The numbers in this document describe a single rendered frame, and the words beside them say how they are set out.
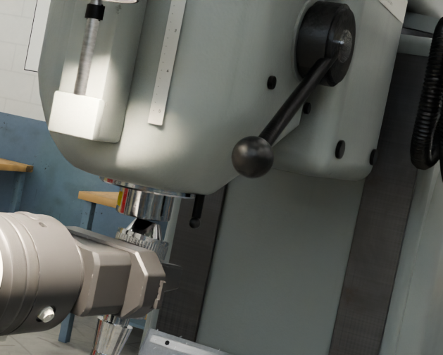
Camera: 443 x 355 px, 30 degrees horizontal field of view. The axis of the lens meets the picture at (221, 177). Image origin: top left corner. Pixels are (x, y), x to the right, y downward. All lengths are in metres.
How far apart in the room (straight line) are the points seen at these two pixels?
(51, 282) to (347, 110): 0.34
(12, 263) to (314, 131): 0.32
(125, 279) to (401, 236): 0.45
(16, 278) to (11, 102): 5.64
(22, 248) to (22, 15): 5.70
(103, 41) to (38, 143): 5.42
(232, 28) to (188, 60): 0.04
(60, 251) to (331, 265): 0.51
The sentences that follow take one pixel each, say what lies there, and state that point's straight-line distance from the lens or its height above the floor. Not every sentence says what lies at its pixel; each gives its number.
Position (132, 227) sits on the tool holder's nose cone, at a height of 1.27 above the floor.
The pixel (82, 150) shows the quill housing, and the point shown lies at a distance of 0.65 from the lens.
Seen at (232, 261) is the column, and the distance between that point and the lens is 1.09.
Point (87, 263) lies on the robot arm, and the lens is 0.63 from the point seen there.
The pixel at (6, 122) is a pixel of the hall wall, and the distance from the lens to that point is 6.20.
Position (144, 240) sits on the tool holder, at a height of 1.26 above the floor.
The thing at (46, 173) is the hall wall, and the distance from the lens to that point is 5.96.
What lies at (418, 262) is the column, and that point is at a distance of 1.04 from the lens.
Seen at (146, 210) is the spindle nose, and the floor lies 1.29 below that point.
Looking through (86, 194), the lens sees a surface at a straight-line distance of 4.79.
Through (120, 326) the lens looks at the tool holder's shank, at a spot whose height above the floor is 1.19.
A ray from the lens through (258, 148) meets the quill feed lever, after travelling 0.57.
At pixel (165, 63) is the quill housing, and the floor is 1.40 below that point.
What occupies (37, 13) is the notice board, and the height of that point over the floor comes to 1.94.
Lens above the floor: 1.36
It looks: 3 degrees down
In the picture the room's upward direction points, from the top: 11 degrees clockwise
